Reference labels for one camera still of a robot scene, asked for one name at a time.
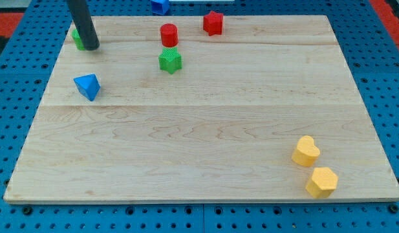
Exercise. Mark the light wooden board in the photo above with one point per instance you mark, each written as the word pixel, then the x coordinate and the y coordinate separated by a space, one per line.
pixel 221 129

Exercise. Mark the green star block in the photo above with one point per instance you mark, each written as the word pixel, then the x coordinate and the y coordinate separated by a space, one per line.
pixel 170 60

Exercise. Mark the red star block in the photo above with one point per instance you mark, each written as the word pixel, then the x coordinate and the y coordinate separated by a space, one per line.
pixel 213 23

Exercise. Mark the red cylinder block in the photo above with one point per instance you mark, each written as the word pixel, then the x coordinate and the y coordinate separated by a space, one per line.
pixel 169 35

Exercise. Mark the yellow heart block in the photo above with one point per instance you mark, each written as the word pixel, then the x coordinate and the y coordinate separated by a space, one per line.
pixel 306 152

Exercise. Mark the blue triangle block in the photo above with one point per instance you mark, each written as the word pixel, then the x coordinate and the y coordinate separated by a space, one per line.
pixel 88 86

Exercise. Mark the blue cube block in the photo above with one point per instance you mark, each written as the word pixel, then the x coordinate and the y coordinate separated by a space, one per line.
pixel 160 7

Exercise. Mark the yellow hexagon block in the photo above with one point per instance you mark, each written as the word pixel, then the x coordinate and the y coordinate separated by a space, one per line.
pixel 321 183

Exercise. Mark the green block behind rod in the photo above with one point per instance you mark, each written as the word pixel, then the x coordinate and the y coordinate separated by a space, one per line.
pixel 77 40

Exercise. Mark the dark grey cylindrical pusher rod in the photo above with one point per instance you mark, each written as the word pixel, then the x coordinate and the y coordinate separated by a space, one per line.
pixel 82 19

